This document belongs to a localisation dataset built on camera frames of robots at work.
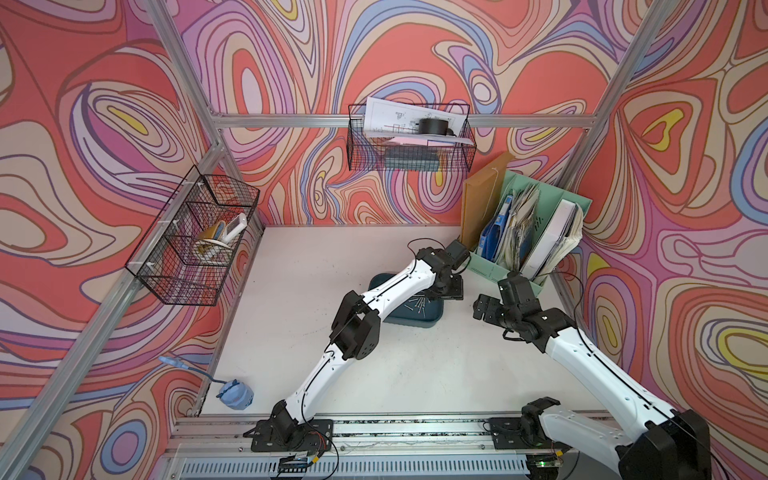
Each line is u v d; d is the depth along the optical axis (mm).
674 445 389
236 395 732
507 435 734
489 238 961
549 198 979
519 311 605
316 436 729
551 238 833
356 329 585
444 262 689
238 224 743
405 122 863
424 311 954
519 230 892
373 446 722
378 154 1012
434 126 821
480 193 922
